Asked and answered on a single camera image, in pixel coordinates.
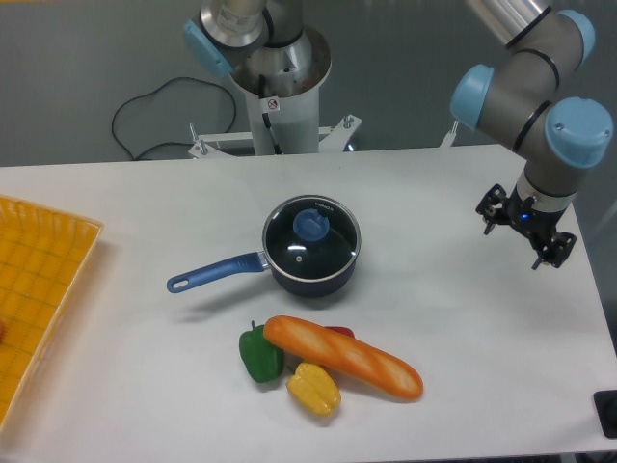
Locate red bell pepper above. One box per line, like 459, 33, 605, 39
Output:
324, 326, 356, 341

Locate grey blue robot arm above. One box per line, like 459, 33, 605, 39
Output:
183, 1, 613, 267

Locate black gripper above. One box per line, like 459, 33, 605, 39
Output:
475, 184, 577, 270

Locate yellow bell pepper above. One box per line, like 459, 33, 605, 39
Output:
286, 362, 341, 418

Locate dark blue saucepan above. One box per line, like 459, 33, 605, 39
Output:
167, 242, 356, 298

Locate black cable on floor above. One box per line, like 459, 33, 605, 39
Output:
111, 76, 238, 161

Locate green bell pepper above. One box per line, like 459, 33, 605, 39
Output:
238, 321, 283, 384

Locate yellow woven tray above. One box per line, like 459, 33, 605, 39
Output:
1, 196, 104, 427

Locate black box at table edge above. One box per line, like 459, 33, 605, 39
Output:
593, 390, 617, 439

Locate orange baguette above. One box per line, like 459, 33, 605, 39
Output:
263, 315, 424, 401

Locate glass lid with blue knob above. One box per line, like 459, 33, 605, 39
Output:
262, 195, 362, 283

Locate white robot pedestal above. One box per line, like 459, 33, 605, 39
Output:
231, 26, 332, 155

